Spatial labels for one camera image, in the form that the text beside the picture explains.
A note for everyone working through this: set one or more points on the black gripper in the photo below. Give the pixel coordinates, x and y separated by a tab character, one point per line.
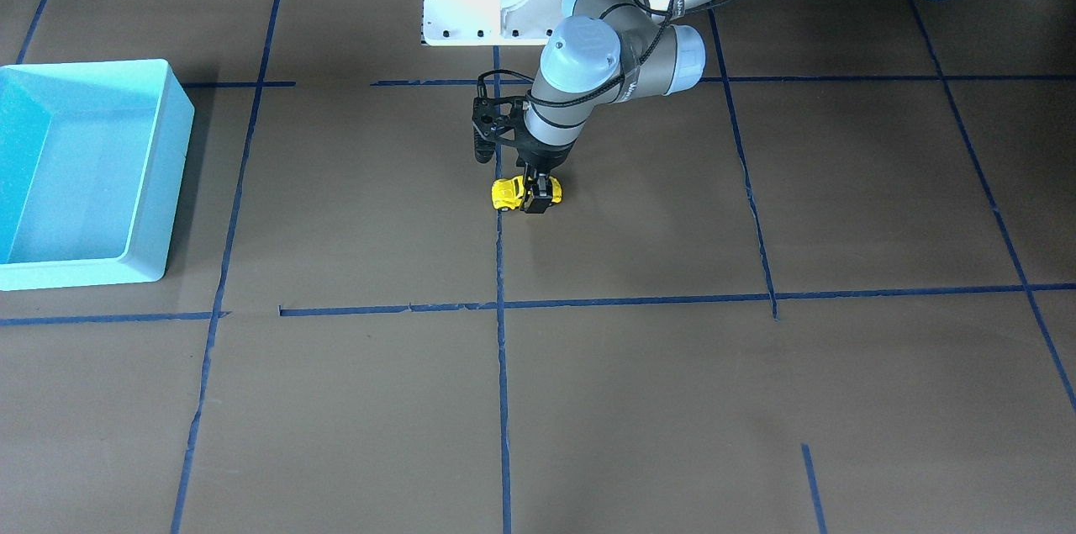
543	157

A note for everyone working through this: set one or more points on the yellow beetle toy car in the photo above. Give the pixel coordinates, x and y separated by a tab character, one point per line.
506	194

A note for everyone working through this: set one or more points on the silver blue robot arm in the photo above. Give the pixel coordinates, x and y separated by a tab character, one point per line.
601	52

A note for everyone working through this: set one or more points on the turquoise plastic bin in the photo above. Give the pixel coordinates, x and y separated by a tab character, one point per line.
92	161

